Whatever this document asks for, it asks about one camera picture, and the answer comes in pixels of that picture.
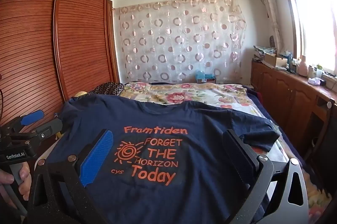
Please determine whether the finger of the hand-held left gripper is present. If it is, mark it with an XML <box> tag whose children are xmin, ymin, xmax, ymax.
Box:
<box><xmin>25</xmin><ymin>119</ymin><xmax>64</xmax><ymax>152</ymax></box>
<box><xmin>0</xmin><ymin>110</ymin><xmax>45</xmax><ymax>135</ymax></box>

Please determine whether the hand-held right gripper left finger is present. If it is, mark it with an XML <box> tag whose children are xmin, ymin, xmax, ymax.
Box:
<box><xmin>28</xmin><ymin>129</ymin><xmax>115</xmax><ymax>224</ymax></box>

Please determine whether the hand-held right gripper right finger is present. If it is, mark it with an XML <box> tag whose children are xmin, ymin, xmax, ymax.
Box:
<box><xmin>222</xmin><ymin>129</ymin><xmax>310</xmax><ymax>224</ymax></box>

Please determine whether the navy blue printed T-shirt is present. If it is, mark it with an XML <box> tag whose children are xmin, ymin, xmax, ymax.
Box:
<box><xmin>46</xmin><ymin>94</ymin><xmax>281</xmax><ymax>224</ymax></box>

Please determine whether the person's left hand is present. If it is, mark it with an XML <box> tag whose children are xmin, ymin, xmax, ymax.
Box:
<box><xmin>0</xmin><ymin>161</ymin><xmax>32</xmax><ymax>211</ymax></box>

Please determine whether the low wooden cabinet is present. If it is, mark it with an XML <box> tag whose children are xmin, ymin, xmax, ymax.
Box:
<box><xmin>250</xmin><ymin>60</ymin><xmax>337</xmax><ymax>169</ymax></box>

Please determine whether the blue box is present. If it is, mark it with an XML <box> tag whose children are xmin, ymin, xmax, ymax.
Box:
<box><xmin>195</xmin><ymin>70</ymin><xmax>217</xmax><ymax>84</ymax></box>

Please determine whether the large-rose floral bedspread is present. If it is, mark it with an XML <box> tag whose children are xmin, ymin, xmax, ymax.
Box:
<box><xmin>121</xmin><ymin>81</ymin><xmax>329</xmax><ymax>224</ymax></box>

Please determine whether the wooden slatted wardrobe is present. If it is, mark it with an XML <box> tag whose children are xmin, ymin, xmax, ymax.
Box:
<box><xmin>0</xmin><ymin>0</ymin><xmax>120</xmax><ymax>135</ymax></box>

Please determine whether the cardboard box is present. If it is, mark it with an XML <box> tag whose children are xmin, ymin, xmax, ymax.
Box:
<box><xmin>265</xmin><ymin>53</ymin><xmax>289</xmax><ymax>67</ymax></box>

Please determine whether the stack of folded cloths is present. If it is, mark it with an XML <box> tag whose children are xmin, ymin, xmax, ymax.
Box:
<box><xmin>253</xmin><ymin>45</ymin><xmax>277</xmax><ymax>59</ymax></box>

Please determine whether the pale pink bottle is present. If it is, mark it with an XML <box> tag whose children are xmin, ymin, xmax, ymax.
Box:
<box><xmin>296</xmin><ymin>55</ymin><xmax>308</xmax><ymax>77</ymax></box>

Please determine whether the sheer circle-patterned curtain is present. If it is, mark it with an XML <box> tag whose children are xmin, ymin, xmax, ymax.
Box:
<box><xmin>113</xmin><ymin>0</ymin><xmax>246</xmax><ymax>84</ymax></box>

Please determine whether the white lace window curtain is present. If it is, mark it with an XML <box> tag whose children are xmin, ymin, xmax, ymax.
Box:
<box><xmin>255</xmin><ymin>0</ymin><xmax>281</xmax><ymax>53</ymax></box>

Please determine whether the wooden-framed window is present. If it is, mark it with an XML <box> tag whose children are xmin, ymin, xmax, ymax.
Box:
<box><xmin>280</xmin><ymin>0</ymin><xmax>337</xmax><ymax>77</ymax></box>

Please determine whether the dark ring-patterned folded garment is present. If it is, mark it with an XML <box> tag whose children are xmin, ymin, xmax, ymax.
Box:
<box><xmin>91</xmin><ymin>82</ymin><xmax>125</xmax><ymax>95</ymax></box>

